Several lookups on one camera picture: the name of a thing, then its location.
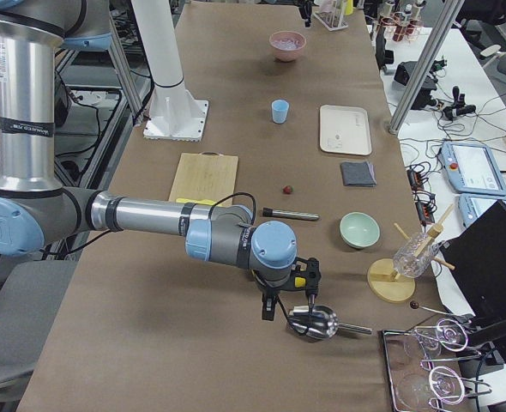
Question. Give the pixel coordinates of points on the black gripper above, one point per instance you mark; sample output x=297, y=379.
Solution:
x=269, y=287

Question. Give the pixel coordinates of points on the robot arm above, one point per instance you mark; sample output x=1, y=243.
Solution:
x=38, y=209

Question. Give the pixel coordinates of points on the metal ice scoop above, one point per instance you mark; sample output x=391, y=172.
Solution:
x=321, y=322

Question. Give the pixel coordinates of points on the light blue plastic cup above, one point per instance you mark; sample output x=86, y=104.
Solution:
x=279, y=109

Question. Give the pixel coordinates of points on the pile of clear ice cubes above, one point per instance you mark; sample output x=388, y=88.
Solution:
x=286, y=44

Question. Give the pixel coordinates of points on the whole yellow lemon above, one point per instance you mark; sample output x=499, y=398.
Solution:
x=299, y=282

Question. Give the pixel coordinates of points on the steel muddler black tip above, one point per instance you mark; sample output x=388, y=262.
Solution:
x=288, y=214

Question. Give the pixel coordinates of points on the mint green bowl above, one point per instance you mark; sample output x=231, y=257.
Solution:
x=359, y=230

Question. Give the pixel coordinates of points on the wooden mug tree stand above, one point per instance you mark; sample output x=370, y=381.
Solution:
x=393, y=279

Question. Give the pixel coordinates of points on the yellow plastic knife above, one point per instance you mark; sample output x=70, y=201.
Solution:
x=196, y=201

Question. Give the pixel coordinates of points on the wooden cutting board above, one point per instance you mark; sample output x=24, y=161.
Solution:
x=201, y=177

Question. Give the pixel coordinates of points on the clear glass on stand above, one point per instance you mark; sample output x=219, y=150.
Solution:
x=414, y=257

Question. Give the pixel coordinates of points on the grey folded cloth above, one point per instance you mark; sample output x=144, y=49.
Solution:
x=358, y=173

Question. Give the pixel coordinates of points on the black glass rack tray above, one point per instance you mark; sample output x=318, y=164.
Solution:
x=437, y=367

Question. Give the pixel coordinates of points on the cream rabbit tray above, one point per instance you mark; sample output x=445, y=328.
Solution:
x=344, y=130

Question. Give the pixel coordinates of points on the black monitor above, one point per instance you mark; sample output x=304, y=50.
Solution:
x=479, y=258

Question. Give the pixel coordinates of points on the robot teach pendant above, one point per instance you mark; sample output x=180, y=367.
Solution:
x=472, y=168

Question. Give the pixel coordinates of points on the pink bowl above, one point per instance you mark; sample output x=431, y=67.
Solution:
x=287, y=56

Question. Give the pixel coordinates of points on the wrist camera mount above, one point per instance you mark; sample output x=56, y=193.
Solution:
x=309, y=269

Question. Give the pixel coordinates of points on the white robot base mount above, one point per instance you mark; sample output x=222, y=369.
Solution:
x=173, y=113

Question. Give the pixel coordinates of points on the white wire cup rack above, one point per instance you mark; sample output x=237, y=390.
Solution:
x=331, y=13

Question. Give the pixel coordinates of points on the aluminium frame post right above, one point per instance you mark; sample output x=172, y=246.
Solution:
x=433, y=44

